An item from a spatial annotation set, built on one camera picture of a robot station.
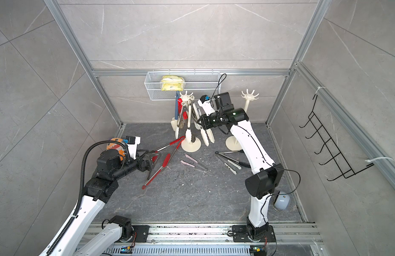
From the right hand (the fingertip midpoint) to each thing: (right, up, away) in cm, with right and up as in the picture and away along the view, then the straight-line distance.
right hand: (200, 120), depth 78 cm
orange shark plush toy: (-52, -14, +18) cm, 57 cm away
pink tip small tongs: (-1, -26, +20) cm, 33 cm away
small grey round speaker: (+40, -40, -2) cm, 56 cm away
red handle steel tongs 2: (-13, -9, +33) cm, 36 cm away
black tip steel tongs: (+25, -24, +19) cm, 40 cm away
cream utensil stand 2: (+21, -12, +32) cm, 40 cm away
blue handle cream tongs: (-15, -1, +12) cm, 19 cm away
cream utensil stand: (-7, -14, +29) cm, 33 cm away
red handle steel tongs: (-8, +3, +3) cm, 9 cm away
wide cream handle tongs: (+2, -8, 0) cm, 8 cm away
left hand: (-21, -14, -8) cm, 26 cm away
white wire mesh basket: (-1, +26, +20) cm, 33 cm away
